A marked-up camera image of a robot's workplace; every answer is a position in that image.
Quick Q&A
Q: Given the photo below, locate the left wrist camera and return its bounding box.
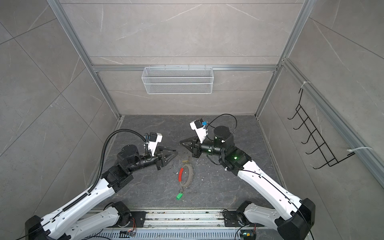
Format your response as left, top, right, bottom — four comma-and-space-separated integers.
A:
145, 132, 163, 157

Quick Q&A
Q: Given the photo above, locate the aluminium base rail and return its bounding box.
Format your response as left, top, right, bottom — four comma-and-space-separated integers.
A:
74, 208, 289, 231

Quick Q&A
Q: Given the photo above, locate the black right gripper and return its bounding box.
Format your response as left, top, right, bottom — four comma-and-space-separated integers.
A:
181, 135, 227, 159

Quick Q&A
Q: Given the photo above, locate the black wire hook rack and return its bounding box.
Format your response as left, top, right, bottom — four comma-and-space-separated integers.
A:
287, 89, 355, 170

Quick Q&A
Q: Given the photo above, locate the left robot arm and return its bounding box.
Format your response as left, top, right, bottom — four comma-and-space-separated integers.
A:
25, 145, 178, 240

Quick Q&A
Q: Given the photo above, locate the black corrugated cable conduit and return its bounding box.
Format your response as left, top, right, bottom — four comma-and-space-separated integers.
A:
88, 128, 148, 193

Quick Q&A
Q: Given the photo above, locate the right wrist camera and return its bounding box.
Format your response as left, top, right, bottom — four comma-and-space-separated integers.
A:
190, 119, 208, 144

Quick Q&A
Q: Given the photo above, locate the black right camera cable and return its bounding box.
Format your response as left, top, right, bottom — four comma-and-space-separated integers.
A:
206, 113, 238, 139

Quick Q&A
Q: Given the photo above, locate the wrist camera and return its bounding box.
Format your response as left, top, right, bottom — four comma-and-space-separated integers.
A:
145, 132, 163, 157
190, 119, 208, 144

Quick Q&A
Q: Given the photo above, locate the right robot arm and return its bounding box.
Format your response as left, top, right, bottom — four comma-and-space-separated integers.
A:
180, 121, 316, 240

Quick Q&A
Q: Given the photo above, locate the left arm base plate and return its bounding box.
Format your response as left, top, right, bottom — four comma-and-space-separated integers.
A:
112, 211, 147, 229

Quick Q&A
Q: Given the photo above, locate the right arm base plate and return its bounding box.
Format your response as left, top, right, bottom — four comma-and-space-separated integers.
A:
222, 209, 263, 227

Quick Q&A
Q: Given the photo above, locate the white wire mesh basket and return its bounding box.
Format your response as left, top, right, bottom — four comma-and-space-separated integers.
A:
142, 67, 214, 95

